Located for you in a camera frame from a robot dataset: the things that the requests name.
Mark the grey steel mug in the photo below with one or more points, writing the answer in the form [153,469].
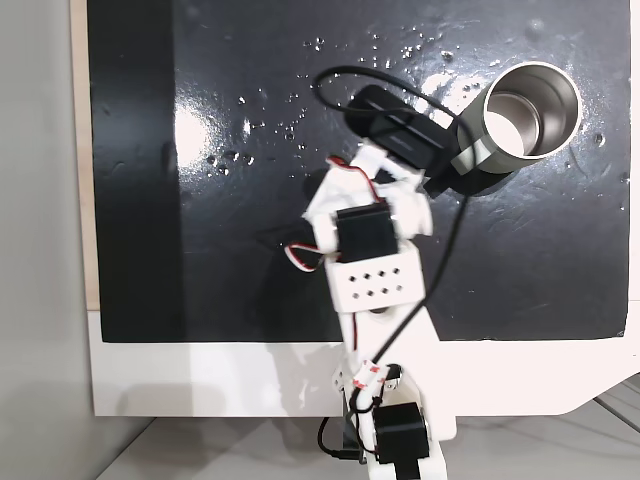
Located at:
[530,110]

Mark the black glossy mat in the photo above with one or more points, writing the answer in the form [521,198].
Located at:
[225,150]

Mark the white tape red print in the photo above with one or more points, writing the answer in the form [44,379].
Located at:
[366,375]

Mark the white board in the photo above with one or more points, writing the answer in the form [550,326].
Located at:
[200,380]

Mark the light wooden board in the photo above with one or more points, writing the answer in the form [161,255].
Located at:
[82,150]

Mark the black camera box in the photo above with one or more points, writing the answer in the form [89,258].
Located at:
[400,135]

